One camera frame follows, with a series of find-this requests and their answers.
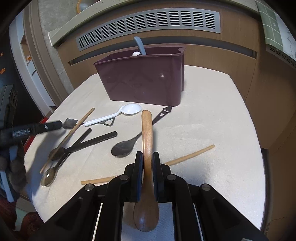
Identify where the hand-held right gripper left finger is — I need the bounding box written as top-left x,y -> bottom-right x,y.
30,151 -> 144,241

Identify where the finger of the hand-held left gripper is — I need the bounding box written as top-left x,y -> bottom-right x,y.
32,120 -> 63,135

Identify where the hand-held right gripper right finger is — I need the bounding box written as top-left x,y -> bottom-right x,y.
152,152 -> 269,241

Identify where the small grey metal utensil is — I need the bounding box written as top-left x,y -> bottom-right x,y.
62,118 -> 78,130

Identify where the wooden chopstick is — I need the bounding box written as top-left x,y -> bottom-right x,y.
166,145 -> 215,166
40,108 -> 95,174
80,175 -> 117,185

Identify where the metal spoon with smiley handle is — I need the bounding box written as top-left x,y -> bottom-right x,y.
111,106 -> 173,158

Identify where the wooden spoon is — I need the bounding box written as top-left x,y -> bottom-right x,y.
134,110 -> 160,232

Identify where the black translucent plastic spoon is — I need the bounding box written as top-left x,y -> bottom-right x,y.
49,131 -> 118,161
40,128 -> 92,186

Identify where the white plastic spoon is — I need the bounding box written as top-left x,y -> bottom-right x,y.
83,104 -> 142,127

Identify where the maroon plastic utensil container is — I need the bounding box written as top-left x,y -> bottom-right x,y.
94,46 -> 187,107

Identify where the dark cabinet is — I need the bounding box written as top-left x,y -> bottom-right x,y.
0,85 -> 19,130

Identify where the metal bottle opener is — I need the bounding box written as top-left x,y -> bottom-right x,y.
97,117 -> 115,127

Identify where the red patterned rug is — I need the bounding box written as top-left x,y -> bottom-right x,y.
0,197 -> 44,241

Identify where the speckled stone counter ledge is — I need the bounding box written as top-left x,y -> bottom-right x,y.
48,0 -> 262,45

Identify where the grey vent grille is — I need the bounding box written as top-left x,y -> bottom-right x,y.
266,45 -> 296,67
75,10 -> 221,52

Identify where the wooden cabinet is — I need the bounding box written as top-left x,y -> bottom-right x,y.
30,0 -> 296,163

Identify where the green checked cloth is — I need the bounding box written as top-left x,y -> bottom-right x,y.
255,0 -> 296,61

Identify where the white door frame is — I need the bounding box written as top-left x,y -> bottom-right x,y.
9,17 -> 57,112

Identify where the blue-grey utensil handle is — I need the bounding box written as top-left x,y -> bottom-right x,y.
134,36 -> 147,56

